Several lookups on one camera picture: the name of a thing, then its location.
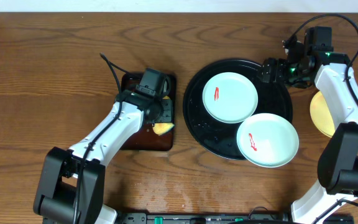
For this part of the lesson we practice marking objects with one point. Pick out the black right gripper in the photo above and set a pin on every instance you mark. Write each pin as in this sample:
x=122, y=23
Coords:
x=279, y=76

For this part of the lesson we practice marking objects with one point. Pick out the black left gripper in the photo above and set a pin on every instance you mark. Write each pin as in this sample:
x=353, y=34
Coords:
x=167, y=110

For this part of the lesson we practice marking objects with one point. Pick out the green yellow sponge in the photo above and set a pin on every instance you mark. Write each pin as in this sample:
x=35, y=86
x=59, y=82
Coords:
x=163, y=128

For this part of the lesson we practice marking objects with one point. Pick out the yellow plate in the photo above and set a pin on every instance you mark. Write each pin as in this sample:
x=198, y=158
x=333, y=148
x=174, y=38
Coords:
x=320, y=115

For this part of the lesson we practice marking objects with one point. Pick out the light green plate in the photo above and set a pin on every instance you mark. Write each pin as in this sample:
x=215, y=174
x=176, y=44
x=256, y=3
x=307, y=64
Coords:
x=230, y=97
x=267, y=140

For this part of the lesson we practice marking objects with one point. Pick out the light green plate front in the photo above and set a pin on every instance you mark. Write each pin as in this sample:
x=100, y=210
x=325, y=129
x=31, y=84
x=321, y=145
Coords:
x=267, y=140

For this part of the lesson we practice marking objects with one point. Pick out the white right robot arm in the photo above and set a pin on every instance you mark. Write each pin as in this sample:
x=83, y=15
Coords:
x=332, y=74

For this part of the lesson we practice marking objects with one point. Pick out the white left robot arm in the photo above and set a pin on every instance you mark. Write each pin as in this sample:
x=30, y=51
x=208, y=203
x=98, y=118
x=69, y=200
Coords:
x=71, y=185

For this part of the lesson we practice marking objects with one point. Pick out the rectangular black water tray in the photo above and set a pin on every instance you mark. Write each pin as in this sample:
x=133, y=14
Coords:
x=145, y=139

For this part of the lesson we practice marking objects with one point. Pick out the round black tray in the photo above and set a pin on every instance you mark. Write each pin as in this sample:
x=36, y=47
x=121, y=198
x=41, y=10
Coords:
x=215, y=136

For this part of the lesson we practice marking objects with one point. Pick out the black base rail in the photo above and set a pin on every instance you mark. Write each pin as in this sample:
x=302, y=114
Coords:
x=143, y=218

